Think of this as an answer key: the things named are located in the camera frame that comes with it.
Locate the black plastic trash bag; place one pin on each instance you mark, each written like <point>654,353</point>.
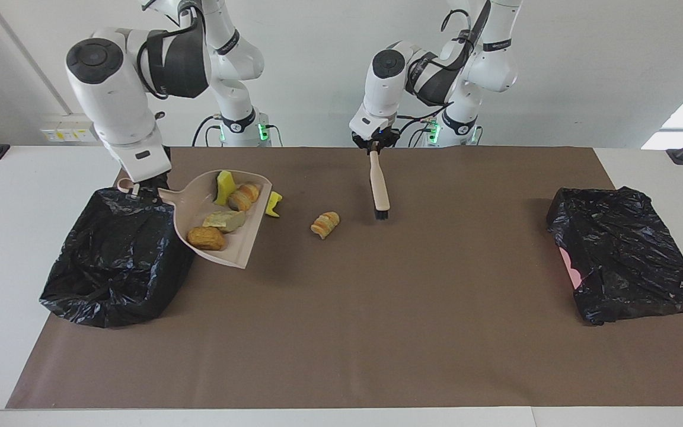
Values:
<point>626,255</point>
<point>110,267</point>

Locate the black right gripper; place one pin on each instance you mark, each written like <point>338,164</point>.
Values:
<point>163,169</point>

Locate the pink bin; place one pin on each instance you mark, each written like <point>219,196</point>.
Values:
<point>570,270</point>

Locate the yellow L-shaped sponge piece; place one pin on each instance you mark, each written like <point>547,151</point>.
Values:
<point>274,204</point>

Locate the pale bread chunk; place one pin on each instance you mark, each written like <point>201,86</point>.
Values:
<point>223,220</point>

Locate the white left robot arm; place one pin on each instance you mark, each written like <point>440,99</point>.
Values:
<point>386,89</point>

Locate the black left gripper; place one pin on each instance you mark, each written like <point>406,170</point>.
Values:
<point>392,139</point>

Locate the beige brush black bristles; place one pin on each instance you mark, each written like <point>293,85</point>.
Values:
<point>379,184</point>

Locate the beige plastic dustpan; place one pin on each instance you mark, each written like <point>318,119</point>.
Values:
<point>190,201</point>

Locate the white wall socket box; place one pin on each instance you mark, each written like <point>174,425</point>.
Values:
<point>63,133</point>

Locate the green and yellow sponge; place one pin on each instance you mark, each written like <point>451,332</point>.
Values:
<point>224,187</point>

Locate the brown table mat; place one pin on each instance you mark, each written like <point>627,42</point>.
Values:
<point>318,367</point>

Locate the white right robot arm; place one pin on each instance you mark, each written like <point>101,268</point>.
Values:
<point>110,101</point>

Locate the striped bread roll piece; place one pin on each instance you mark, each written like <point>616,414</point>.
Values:
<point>325,225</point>

